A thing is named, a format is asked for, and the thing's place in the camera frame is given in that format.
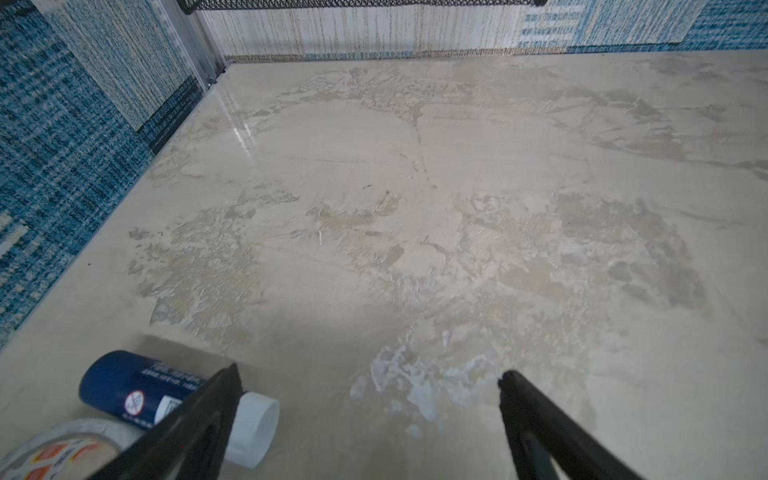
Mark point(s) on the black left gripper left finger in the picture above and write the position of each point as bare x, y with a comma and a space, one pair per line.
190, 443

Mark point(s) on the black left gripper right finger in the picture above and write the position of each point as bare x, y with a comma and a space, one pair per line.
544, 440

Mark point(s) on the blue glue stick white cap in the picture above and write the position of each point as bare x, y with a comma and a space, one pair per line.
143, 391

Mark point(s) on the white tape roll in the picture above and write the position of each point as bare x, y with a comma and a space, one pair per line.
72, 450

